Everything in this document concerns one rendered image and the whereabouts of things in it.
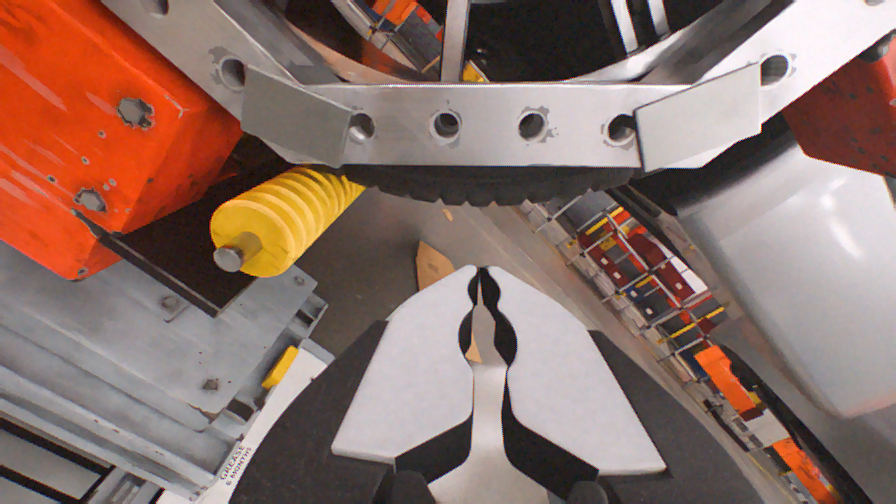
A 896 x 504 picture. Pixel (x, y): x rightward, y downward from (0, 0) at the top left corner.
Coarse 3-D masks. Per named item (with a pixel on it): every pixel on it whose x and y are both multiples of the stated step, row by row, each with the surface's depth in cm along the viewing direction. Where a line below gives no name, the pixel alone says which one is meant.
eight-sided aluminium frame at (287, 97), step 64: (128, 0) 16; (192, 0) 16; (256, 0) 20; (768, 0) 17; (832, 0) 14; (192, 64) 17; (256, 64) 17; (320, 64) 21; (704, 64) 16; (768, 64) 16; (832, 64) 15; (256, 128) 18; (320, 128) 18; (384, 128) 18; (448, 128) 22; (512, 128) 17; (576, 128) 17; (640, 128) 17; (704, 128) 16
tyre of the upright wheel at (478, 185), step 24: (456, 120) 25; (336, 168) 28; (360, 168) 27; (384, 168) 27; (408, 168) 27; (432, 168) 27; (456, 168) 27; (480, 168) 27; (504, 168) 26; (528, 168) 26; (552, 168) 26; (576, 168) 26; (600, 168) 26; (624, 168) 26; (384, 192) 29; (408, 192) 29; (432, 192) 28; (456, 192) 28; (480, 192) 28; (504, 192) 27; (528, 192) 27; (552, 192) 27; (576, 192) 27
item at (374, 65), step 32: (288, 0) 24; (320, 0) 37; (448, 0) 23; (608, 0) 23; (640, 0) 23; (672, 0) 30; (704, 0) 24; (320, 32) 27; (352, 32) 39; (448, 32) 24; (608, 32) 25; (640, 32) 24; (672, 32) 22; (352, 64) 24; (384, 64) 32; (448, 64) 25; (576, 64) 33; (608, 64) 24; (640, 64) 23
